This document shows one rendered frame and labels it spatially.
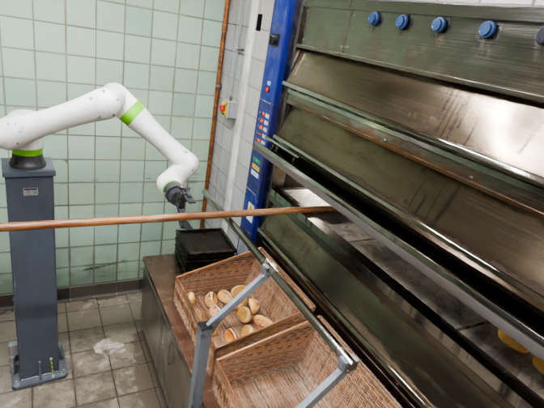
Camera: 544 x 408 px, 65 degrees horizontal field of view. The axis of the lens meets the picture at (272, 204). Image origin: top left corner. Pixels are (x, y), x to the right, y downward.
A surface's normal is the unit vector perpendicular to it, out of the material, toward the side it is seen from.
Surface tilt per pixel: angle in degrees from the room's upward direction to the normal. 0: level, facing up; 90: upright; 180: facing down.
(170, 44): 90
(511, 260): 70
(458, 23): 90
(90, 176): 90
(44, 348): 90
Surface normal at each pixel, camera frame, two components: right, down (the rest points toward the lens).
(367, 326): -0.77, -0.28
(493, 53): -0.88, 0.04
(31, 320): 0.51, 0.40
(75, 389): 0.16, -0.91
